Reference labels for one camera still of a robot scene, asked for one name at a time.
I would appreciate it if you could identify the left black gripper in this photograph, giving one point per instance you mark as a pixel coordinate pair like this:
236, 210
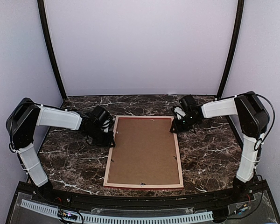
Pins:
107, 143

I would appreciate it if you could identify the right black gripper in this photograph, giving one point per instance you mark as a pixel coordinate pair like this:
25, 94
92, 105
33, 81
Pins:
178, 127

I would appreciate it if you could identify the brown backing board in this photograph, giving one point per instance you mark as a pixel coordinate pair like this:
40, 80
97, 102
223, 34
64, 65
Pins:
142, 149

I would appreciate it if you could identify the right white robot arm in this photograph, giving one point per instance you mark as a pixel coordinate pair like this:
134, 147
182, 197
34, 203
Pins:
253, 118

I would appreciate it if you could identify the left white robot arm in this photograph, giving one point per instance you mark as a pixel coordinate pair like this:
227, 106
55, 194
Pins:
28, 115

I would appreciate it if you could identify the small circuit board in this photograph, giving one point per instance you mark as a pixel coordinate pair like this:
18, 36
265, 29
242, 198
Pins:
67, 216

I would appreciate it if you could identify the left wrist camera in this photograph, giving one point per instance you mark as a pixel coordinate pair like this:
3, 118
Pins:
101, 115

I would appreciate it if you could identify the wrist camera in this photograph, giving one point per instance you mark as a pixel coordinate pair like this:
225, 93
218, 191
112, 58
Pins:
188, 103
101, 115

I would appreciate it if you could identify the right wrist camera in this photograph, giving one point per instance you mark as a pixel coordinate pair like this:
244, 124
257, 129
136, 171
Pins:
188, 103

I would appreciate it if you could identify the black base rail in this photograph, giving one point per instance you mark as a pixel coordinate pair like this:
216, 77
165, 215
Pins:
217, 200

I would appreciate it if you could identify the white slotted cable duct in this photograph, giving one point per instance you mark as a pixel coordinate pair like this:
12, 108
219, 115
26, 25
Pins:
112, 216

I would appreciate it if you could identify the right black corner post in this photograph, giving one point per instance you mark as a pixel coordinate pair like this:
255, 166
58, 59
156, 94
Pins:
232, 48

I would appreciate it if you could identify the black corner post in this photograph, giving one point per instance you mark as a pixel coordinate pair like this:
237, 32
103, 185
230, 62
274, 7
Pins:
49, 46
232, 48

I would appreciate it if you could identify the left black corner post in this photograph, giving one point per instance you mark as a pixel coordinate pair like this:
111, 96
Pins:
49, 46

